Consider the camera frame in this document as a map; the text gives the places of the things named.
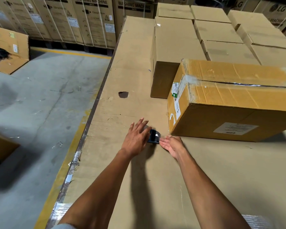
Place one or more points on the clear tape strip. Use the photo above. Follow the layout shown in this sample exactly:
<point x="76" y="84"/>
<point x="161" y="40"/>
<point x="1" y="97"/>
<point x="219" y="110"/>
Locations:
<point x="190" y="79"/>

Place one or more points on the wall of large printed cartons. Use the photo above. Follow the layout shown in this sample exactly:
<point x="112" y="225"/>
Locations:
<point x="90" y="21"/>

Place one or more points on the person's left forearm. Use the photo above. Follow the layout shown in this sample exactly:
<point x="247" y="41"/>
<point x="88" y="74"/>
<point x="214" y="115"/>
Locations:
<point x="97" y="197"/>

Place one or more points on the blue dispenser with tape roll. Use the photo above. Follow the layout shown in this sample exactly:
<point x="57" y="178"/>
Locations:
<point x="154" y="137"/>

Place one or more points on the dark round bin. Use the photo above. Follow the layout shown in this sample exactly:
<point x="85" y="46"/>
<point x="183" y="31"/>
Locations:
<point x="208" y="2"/>

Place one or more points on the grey shirt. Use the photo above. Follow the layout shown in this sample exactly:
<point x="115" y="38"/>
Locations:
<point x="62" y="227"/>

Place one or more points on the person's right hand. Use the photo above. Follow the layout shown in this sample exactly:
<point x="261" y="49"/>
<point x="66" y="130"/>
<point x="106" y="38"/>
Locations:
<point x="175" y="146"/>

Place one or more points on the person's right forearm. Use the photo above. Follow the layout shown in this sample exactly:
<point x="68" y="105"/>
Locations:
<point x="209" y="193"/>

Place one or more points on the yellow-brown cardboard box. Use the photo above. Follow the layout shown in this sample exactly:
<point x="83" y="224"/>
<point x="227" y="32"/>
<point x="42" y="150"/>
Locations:
<point x="228" y="97"/>

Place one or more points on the stack of plain cardboard cartons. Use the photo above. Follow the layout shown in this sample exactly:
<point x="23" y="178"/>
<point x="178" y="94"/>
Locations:
<point x="176" y="38"/>

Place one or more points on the open brown carton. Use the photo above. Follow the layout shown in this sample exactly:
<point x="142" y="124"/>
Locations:
<point x="16" y="40"/>

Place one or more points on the brown floor carton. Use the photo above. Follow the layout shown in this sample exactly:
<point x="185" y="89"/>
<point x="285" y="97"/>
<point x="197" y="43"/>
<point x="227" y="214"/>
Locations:
<point x="2" y="145"/>

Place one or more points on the person's left hand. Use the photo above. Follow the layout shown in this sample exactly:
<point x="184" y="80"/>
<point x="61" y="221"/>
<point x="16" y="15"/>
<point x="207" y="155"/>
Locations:
<point x="135" y="140"/>

